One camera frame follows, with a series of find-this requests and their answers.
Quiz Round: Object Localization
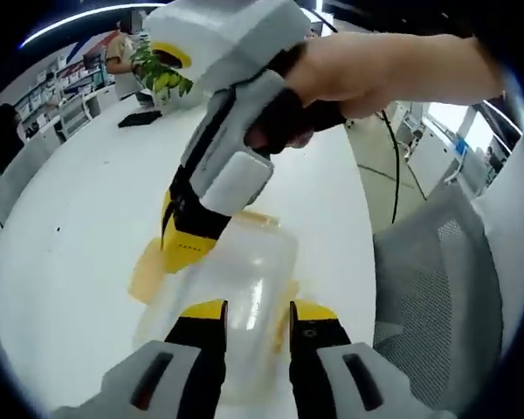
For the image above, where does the grey mesh chair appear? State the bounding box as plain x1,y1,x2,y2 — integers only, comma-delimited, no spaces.
372,182,507,412

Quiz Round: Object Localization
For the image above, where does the long curved ceiling light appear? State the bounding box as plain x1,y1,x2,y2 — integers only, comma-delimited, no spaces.
18,0,169,48

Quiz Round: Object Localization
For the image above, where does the clear box with yellow plastic buckles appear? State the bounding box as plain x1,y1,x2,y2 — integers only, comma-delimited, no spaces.
128,210,301,399

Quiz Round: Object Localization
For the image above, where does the shelf of white boxes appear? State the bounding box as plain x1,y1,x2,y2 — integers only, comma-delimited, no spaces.
13,42,117,115

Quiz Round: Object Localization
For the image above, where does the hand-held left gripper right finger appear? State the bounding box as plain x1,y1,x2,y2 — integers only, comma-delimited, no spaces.
287,299,458,419

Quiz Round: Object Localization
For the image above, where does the green potted plant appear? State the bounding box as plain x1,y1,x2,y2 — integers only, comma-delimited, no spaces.
129,42,210,111

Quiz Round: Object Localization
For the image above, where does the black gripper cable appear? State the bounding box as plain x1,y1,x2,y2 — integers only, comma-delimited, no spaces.
374,107,403,227

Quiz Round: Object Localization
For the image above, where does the person's right hand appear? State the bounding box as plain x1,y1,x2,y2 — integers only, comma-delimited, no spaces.
243,32,403,157

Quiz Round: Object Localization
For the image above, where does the person's white garment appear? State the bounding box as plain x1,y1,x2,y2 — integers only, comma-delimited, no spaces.
470,129,524,366

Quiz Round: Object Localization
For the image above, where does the flat black device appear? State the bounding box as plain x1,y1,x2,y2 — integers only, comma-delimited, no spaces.
117,109,163,129

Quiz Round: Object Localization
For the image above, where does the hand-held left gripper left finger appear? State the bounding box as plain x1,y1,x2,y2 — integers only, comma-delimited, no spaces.
51,299,229,419

